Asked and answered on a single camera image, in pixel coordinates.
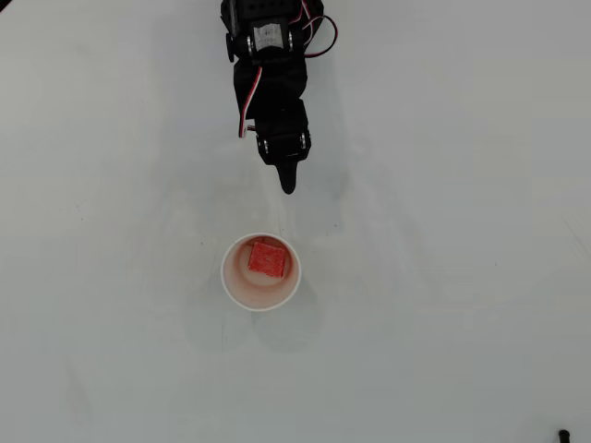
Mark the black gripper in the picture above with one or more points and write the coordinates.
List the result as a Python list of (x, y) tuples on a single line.
[(283, 147)]

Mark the red cube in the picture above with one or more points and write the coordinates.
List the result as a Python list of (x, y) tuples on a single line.
[(267, 259)]

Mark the white paper cup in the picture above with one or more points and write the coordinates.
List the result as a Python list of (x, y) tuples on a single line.
[(240, 286)]

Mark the small black object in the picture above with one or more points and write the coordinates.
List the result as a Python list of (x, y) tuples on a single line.
[(563, 436)]

